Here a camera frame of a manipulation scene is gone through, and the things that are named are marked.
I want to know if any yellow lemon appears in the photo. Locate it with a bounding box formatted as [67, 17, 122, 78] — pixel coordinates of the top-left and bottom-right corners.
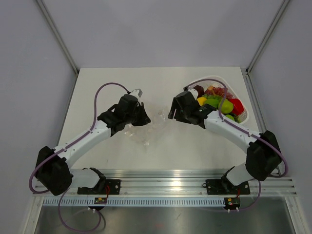
[196, 97, 207, 106]

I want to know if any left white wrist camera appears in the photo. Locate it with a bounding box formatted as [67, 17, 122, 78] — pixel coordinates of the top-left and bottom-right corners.
[129, 88, 143, 99]

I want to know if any light green cabbage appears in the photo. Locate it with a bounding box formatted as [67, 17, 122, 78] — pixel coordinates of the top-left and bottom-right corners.
[225, 115, 235, 121]

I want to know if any red bell pepper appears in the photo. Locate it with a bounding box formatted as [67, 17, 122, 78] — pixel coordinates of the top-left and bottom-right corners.
[229, 98, 244, 116]

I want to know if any small circuit board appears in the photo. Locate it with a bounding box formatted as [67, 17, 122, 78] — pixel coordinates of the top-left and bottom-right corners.
[94, 197, 107, 205]
[224, 197, 241, 210]

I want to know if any dark red apple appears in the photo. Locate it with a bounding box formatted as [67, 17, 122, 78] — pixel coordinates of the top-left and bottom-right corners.
[194, 85, 204, 98]

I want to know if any left small circuit board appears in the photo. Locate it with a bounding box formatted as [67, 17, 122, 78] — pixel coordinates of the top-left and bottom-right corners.
[94, 197, 107, 205]

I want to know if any white perforated plastic basket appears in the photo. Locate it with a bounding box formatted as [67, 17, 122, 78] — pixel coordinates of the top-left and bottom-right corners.
[186, 76, 248, 124]

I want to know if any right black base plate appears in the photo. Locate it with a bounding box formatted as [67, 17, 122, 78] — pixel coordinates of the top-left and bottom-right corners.
[202, 179, 251, 195]

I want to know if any aluminium mounting rail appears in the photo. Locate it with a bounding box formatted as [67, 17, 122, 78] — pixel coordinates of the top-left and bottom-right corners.
[100, 169, 297, 197]

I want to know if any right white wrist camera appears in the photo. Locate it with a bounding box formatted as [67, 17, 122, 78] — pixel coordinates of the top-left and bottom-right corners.
[189, 88, 198, 99]

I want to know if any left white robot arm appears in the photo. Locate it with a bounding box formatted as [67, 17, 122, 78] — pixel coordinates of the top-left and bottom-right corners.
[35, 89, 151, 195]

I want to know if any aluminium frame post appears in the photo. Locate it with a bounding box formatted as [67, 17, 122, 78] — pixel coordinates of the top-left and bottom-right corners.
[34, 0, 79, 77]
[245, 0, 292, 74]

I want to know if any purple cable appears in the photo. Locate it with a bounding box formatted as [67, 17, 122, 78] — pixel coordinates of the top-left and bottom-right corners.
[28, 82, 130, 231]
[183, 78, 289, 212]

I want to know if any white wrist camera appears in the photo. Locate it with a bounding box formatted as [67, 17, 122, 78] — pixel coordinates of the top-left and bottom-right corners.
[189, 88, 198, 99]
[129, 88, 143, 99]

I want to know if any white slotted cable duct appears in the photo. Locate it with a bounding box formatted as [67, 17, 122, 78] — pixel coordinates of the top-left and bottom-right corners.
[43, 197, 225, 207]

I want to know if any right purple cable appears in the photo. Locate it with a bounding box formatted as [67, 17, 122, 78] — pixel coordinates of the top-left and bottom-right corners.
[183, 78, 289, 212]

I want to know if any green star fruit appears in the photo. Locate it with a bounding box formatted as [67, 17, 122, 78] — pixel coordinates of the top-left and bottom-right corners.
[218, 99, 233, 115]

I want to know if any right small circuit board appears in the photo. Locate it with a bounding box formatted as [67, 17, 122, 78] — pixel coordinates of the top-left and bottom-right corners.
[224, 197, 241, 210]

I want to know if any right aluminium frame post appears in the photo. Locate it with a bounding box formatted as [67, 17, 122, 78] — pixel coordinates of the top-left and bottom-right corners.
[245, 0, 292, 74]

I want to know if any left aluminium frame post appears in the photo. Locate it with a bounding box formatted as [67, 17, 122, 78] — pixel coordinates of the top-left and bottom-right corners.
[34, 0, 79, 77]

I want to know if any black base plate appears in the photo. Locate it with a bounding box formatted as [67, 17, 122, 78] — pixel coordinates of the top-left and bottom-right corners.
[77, 179, 121, 195]
[202, 179, 251, 195]

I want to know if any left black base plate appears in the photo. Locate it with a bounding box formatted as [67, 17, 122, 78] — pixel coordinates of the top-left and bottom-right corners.
[77, 179, 121, 195]

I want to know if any green grapes bunch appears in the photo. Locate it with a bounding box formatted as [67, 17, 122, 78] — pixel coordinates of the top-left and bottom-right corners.
[203, 94, 223, 101]

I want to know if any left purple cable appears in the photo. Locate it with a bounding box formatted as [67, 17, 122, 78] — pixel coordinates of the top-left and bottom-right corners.
[28, 82, 130, 231]

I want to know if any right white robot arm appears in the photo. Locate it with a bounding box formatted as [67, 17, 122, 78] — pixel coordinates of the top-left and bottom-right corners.
[168, 91, 282, 194]

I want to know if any clear zip top bag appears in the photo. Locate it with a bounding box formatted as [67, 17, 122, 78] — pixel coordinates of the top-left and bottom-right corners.
[124, 102, 169, 146]

